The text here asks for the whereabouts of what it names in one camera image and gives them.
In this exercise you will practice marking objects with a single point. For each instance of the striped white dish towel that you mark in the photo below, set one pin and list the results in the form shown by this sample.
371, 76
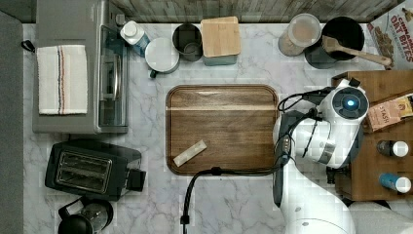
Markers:
62, 80

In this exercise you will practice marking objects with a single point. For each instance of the blue spice bottle white cap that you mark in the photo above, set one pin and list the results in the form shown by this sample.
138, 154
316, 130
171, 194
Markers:
394, 182

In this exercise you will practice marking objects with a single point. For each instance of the white lidded mug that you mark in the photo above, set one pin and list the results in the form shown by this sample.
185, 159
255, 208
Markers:
161, 56

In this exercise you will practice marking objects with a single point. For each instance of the clear lidded plastic container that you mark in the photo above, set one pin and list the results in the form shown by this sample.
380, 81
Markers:
302, 32

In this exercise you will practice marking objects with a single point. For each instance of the oat bites cereal box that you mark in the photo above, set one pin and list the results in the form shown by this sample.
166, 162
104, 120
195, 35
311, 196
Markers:
392, 34

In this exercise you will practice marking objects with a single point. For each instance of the small wooden block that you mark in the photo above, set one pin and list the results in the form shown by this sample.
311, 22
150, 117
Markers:
189, 153

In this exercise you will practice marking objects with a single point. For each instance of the teal canister with wooden lid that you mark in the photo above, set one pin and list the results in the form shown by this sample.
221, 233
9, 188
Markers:
221, 41

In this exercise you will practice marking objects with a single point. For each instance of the brown tea bag packets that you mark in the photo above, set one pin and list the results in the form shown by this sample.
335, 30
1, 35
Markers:
389, 113

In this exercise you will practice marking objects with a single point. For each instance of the dark spice bottle white cap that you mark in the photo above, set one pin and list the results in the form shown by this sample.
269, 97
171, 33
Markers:
395, 148

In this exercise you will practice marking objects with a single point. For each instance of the dark grey metal cup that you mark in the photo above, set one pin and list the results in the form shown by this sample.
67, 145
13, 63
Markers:
187, 40

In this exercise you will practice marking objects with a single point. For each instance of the black french press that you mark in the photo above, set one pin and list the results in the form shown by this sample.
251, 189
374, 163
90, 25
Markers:
85, 216

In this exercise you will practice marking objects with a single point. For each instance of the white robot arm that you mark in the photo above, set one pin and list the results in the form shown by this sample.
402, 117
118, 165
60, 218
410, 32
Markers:
330, 133

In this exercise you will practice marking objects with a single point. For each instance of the wooden serving tray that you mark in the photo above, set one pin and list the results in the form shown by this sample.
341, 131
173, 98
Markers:
235, 121

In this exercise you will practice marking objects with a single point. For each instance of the black toaster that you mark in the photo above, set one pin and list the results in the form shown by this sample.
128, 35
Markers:
95, 169

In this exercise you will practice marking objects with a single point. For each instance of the wooden spoon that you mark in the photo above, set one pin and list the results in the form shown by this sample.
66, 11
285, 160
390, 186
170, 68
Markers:
332, 45

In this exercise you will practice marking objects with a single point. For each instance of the wooden organizer box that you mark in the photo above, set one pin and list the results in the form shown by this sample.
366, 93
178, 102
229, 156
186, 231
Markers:
361, 182

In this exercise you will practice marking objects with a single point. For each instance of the silver toaster oven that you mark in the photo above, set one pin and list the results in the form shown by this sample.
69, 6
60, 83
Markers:
91, 23

